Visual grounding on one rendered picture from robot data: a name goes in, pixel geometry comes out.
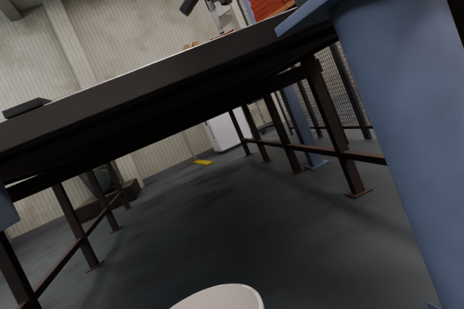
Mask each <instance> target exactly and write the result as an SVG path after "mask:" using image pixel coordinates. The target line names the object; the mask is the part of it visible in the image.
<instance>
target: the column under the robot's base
mask: <svg viewBox="0 0 464 309"><path fill-rule="evenodd" d="M327 19H331V21H332V23H333V26H334V28H335V30H336V34H337V35H338V38H339V41H340V44H341V46H342V49H343V52H344V54H345V56H346V59H347V62H348V64H349V67H350V70H351V73H352V75H353V77H354V80H355V82H356V85H357V88H358V91H359V93H360V96H361V98H362V101H363V103H364V106H365V109H366V111H367V114H368V116H369V119H370V121H371V124H372V127H373V129H374V132H375V134H376V137H377V140H378V142H379V145H380V148H381V150H382V152H383V155H384V158H385V161H386V163H387V166H388V168H389V171H390V173H391V176H392V179H393V181H394V184H395V186H396V189H397V191H398V194H399V197H400V200H401V202H402V204H403V207H404V209H405V212H406V215H407V218H408V220H409V223H410V225H411V227H412V230H413V233H414V236H415V238H416V241H417V243H418V247H419V248H420V251H421V254H422V256H423V259H424V261H425V265H426V266H427V269H428V272H429V275H430V277H431V279H432V283H433V284H434V287H435V290H436V293H437V295H438V298H439V301H440V303H441V305H442V308H440V307H438V306H436V305H434V304H432V303H430V302H427V305H428V307H429V309H464V48H463V44H462V42H461V39H460V37H459V34H458V30H457V28H456V25H455V23H454V19H453V16H452V13H451V11H450V7H449V6H448V3H447V0H308V1H307V2H306V3H305V4H304V5H302V6H301V7H300V8H298V9H297V10H296V11H295V12H294V13H293V14H292V15H290V16H289V17H288V18H287V19H285V20H284V21H283V22H282V23H281V24H280V25H278V26H277V27H276V28H275V33H276V34H277V37H282V36H285V35H287V34H290V33H292V32H295V31H298V30H301V29H303V28H306V27H309V26H312V25H314V24H316V23H320V22H321V21H325V20H327Z"/></svg>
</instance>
